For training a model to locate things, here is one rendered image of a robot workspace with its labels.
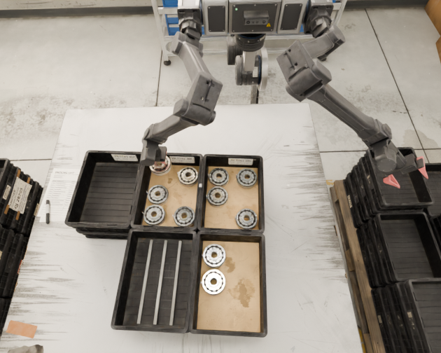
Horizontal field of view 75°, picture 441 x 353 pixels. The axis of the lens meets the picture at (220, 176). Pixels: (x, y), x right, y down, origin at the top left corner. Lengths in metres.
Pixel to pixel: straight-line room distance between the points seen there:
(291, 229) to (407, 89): 2.33
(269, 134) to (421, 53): 2.51
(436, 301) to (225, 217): 1.22
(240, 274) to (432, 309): 1.08
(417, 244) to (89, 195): 1.93
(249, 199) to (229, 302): 0.48
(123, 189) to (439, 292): 1.76
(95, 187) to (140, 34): 2.49
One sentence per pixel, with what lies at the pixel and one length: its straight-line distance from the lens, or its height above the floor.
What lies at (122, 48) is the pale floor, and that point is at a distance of 3.67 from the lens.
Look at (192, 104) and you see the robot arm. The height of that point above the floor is 1.55.
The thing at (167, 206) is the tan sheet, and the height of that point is 0.83.
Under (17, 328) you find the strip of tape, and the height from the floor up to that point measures 0.70.
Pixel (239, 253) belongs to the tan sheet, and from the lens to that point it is 1.37.
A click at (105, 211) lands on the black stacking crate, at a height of 0.83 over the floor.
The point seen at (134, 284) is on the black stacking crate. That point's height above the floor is 0.83.
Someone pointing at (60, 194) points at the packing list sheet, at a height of 0.70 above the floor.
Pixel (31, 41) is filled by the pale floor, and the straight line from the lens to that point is 4.20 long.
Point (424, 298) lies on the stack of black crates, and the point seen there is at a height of 0.49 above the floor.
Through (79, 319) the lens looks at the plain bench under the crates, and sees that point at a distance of 1.61.
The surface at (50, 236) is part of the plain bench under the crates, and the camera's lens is 1.78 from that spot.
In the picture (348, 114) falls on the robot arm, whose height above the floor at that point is 1.46.
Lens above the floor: 2.17
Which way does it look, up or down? 62 degrees down
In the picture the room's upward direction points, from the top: 1 degrees counter-clockwise
